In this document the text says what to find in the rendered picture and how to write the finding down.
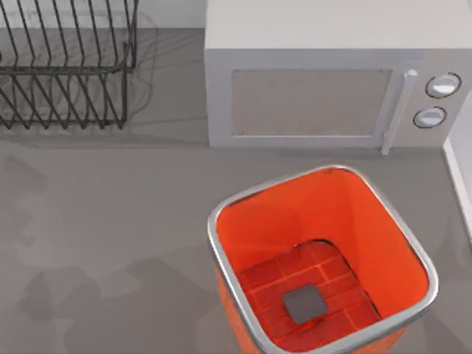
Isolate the orange bin with metal rim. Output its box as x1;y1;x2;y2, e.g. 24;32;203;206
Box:
206;164;440;354

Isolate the microwave door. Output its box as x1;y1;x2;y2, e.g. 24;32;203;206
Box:
206;49;410;148

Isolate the pale microwave oven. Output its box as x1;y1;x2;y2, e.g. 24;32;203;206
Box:
204;0;472;156

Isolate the small microwave knob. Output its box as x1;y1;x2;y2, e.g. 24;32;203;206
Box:
412;106;448;129

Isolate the large microwave knob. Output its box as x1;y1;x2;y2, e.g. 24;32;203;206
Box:
425;72;462;99

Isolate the microwave door handle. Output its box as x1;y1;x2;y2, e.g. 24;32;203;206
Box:
381;69;419;156

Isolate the dark wire dish rack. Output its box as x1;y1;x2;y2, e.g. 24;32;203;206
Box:
0;0;140;131

